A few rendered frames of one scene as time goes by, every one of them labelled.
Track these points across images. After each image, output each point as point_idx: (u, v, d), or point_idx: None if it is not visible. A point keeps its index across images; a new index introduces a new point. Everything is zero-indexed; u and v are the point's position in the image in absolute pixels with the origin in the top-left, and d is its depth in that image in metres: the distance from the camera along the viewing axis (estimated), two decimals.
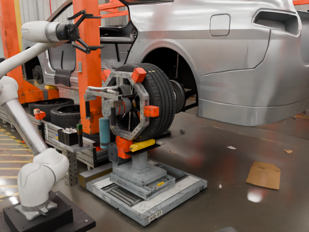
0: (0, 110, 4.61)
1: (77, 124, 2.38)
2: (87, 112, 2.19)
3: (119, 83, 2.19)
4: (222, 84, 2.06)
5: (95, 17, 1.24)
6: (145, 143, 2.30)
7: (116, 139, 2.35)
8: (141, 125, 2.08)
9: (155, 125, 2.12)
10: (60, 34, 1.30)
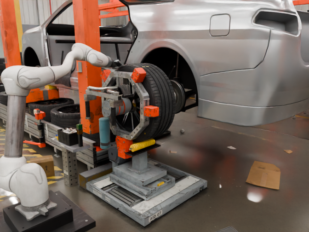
0: (0, 110, 4.61)
1: (77, 124, 2.38)
2: (87, 112, 2.19)
3: (119, 83, 2.19)
4: (222, 84, 2.06)
5: None
6: (145, 143, 2.30)
7: (116, 139, 2.35)
8: (141, 125, 2.08)
9: (157, 116, 2.08)
10: None
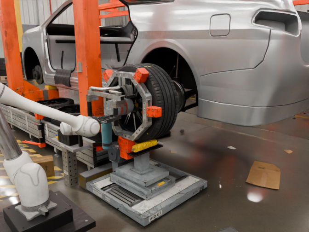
0: None
1: None
2: (89, 113, 2.17)
3: (121, 84, 2.18)
4: (222, 84, 2.06)
5: None
6: (148, 143, 2.29)
7: (118, 140, 2.34)
8: (143, 126, 2.07)
9: (160, 116, 2.07)
10: (93, 116, 1.81)
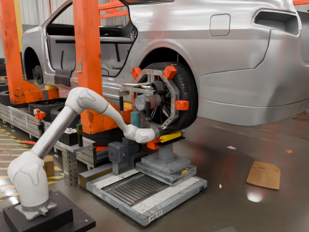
0: (0, 110, 4.61)
1: (77, 124, 2.38)
2: (121, 106, 2.40)
3: (150, 80, 2.40)
4: (222, 84, 2.06)
5: (172, 125, 2.40)
6: (173, 135, 2.52)
7: None
8: (171, 118, 2.29)
9: (186, 109, 2.29)
10: None
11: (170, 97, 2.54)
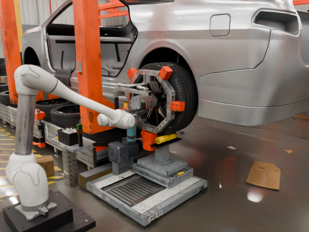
0: (0, 110, 4.61)
1: (77, 124, 2.38)
2: (116, 107, 2.36)
3: (145, 80, 2.37)
4: (222, 84, 2.06)
5: None
6: (169, 136, 2.48)
7: (141, 133, 2.52)
8: (167, 119, 2.26)
9: (182, 111, 2.26)
10: (125, 110, 2.00)
11: None
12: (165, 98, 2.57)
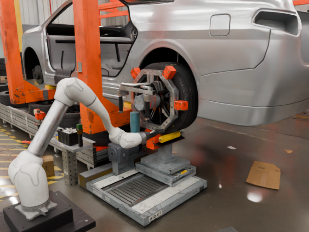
0: (0, 110, 4.61)
1: (77, 124, 2.38)
2: (120, 107, 2.40)
3: (149, 80, 2.40)
4: (222, 84, 2.06)
5: (161, 129, 2.30)
6: (173, 135, 2.51)
7: (145, 131, 2.56)
8: (171, 118, 2.29)
9: (186, 110, 2.29)
10: None
11: (170, 97, 2.54)
12: None
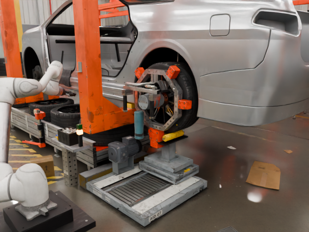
0: None
1: (77, 124, 2.38)
2: (124, 106, 2.43)
3: (153, 79, 2.43)
4: (222, 84, 2.06)
5: (74, 92, 2.64)
6: (176, 134, 2.54)
7: (148, 130, 2.59)
8: (174, 117, 2.32)
9: (189, 109, 2.32)
10: (62, 88, 2.44)
11: None
12: (165, 98, 2.57)
